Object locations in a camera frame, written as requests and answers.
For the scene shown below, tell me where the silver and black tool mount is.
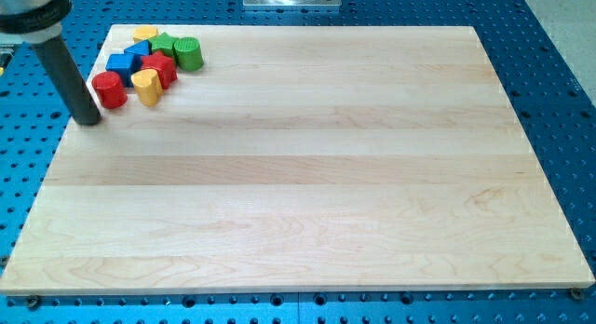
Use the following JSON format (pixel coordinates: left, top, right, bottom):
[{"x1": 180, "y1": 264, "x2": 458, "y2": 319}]
[{"x1": 1, "y1": 0, "x2": 72, "y2": 44}]

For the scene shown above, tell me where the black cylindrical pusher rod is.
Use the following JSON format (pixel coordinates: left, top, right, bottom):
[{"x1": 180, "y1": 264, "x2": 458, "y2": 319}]
[{"x1": 32, "y1": 35, "x2": 102, "y2": 126}]

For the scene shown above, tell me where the red star block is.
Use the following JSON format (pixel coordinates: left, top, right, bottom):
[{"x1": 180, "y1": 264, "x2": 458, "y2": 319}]
[{"x1": 141, "y1": 51, "x2": 178, "y2": 89}]

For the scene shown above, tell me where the green star block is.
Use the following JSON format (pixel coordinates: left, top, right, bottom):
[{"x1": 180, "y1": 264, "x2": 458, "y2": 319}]
[{"x1": 148, "y1": 33, "x2": 179, "y2": 58}]

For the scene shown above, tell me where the red cylinder block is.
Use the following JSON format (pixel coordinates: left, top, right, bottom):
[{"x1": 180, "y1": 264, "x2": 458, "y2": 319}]
[{"x1": 91, "y1": 71, "x2": 128, "y2": 109}]

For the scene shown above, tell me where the blue cube block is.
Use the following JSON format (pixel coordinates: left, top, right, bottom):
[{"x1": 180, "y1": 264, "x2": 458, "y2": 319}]
[{"x1": 105, "y1": 53, "x2": 142, "y2": 88}]

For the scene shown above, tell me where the yellow heart block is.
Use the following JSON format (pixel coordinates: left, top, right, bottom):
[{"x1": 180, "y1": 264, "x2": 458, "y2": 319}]
[{"x1": 131, "y1": 69, "x2": 163, "y2": 107}]

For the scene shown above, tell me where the blue triangle block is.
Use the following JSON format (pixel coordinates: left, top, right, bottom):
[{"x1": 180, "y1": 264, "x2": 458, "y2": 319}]
[{"x1": 124, "y1": 40, "x2": 152, "y2": 57}]

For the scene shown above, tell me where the yellow hexagon block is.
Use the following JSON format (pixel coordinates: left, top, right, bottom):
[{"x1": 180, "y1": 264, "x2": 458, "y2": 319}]
[{"x1": 132, "y1": 25, "x2": 159, "y2": 43}]

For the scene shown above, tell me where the green cylinder block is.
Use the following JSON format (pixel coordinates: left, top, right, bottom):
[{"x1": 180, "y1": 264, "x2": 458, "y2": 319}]
[{"x1": 174, "y1": 37, "x2": 204, "y2": 72}]

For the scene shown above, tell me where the left board stop bolt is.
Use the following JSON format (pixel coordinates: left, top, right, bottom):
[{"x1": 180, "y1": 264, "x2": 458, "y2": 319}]
[{"x1": 24, "y1": 295, "x2": 41, "y2": 310}]

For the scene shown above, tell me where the board stop bolt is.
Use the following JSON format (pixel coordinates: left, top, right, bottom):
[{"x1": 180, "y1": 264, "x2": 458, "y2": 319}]
[
  {"x1": 24, "y1": 295, "x2": 41, "y2": 310},
  {"x1": 569, "y1": 288, "x2": 585, "y2": 301}
]

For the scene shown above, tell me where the light wooden board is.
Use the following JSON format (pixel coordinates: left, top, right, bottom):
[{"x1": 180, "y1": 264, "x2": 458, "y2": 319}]
[{"x1": 1, "y1": 25, "x2": 594, "y2": 296}]

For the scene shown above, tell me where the right board stop bolt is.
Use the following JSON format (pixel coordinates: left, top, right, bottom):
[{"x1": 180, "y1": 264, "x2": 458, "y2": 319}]
[{"x1": 569, "y1": 288, "x2": 585, "y2": 301}]

